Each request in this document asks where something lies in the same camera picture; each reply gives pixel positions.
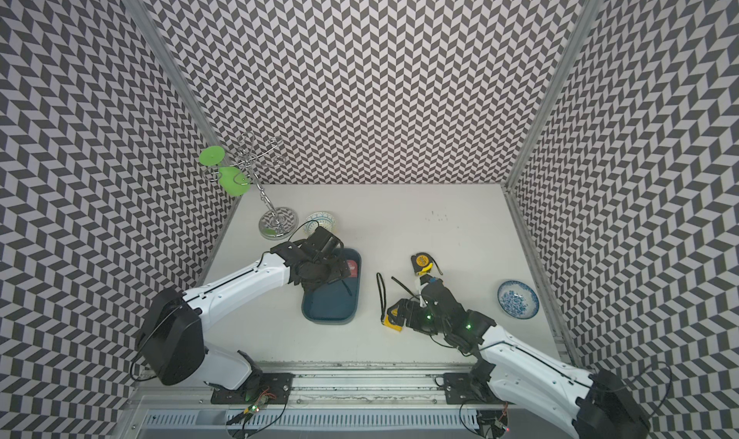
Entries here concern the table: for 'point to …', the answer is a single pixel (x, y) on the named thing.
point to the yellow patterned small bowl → (318, 219)
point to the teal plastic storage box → (336, 301)
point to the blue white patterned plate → (519, 299)
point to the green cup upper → (213, 155)
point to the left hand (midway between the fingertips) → (336, 279)
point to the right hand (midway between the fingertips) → (398, 321)
